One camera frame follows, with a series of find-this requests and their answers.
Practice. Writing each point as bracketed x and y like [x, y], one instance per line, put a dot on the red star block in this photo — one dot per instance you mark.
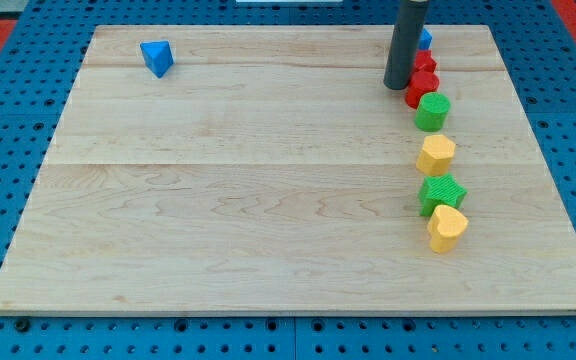
[424, 62]

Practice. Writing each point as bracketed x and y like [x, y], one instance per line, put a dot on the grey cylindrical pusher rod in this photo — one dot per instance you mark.
[404, 43]

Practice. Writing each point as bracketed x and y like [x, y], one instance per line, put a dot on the blue cube block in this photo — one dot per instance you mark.
[425, 40]

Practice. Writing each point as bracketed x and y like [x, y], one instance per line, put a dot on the green star block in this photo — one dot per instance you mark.
[440, 190]

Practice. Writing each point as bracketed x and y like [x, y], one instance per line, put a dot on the red cylinder block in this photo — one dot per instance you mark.
[421, 82]

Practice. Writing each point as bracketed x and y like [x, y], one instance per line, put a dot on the blue triangle block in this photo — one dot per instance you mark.
[157, 56]

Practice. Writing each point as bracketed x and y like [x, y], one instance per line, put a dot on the wooden board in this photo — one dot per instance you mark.
[270, 172]

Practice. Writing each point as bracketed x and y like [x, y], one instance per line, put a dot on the green cylinder block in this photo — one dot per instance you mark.
[432, 111]

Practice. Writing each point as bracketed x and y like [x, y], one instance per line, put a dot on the yellow heart block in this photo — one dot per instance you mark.
[446, 227]

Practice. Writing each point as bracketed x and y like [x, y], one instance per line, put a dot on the yellow hexagon block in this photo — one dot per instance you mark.
[436, 155]

